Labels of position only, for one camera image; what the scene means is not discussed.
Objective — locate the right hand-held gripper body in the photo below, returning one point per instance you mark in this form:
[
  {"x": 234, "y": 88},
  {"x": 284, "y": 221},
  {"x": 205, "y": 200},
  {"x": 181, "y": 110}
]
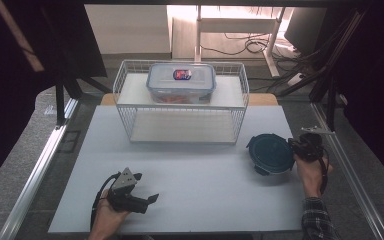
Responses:
[{"x": 310, "y": 146}]

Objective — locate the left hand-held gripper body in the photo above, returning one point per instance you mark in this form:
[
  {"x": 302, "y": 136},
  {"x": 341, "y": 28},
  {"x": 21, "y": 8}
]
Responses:
[{"x": 126, "y": 200}]

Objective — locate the dark round lidded food container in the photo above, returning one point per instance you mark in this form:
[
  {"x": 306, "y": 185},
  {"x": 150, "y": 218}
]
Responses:
[{"x": 270, "y": 154}]

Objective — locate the clear rectangular lidded food container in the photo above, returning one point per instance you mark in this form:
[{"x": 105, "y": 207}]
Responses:
[{"x": 181, "y": 83}]

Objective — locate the person's left hand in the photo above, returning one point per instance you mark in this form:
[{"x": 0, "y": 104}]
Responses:
[{"x": 106, "y": 218}]

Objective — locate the person's right hand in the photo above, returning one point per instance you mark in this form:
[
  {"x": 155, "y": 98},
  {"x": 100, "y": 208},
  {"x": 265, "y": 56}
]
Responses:
[{"x": 311, "y": 176}]

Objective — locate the black metal stand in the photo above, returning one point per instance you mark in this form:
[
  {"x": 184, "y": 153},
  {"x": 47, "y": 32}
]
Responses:
[
  {"x": 60, "y": 103},
  {"x": 330, "y": 100}
]

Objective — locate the wooden table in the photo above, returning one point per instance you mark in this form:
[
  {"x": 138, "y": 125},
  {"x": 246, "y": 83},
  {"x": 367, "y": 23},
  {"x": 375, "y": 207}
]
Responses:
[{"x": 263, "y": 99}]

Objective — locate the white power strip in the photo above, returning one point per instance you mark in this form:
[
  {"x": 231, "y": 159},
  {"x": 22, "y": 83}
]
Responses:
[{"x": 295, "y": 79}]

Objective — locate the black curtain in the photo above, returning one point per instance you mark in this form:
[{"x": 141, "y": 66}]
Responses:
[
  {"x": 10, "y": 83},
  {"x": 376, "y": 83}
]

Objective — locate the dark monitor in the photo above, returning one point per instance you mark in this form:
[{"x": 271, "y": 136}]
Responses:
[{"x": 305, "y": 30}]

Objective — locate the white cabinet panel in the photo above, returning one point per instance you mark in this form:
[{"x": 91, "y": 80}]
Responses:
[{"x": 128, "y": 30}]

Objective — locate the aluminium rail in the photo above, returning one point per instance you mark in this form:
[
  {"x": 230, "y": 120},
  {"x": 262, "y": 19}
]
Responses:
[
  {"x": 36, "y": 170},
  {"x": 350, "y": 176}
]

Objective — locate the white desk frame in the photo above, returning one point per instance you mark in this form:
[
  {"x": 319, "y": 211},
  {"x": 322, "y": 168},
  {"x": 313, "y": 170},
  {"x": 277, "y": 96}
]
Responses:
[{"x": 198, "y": 36}]

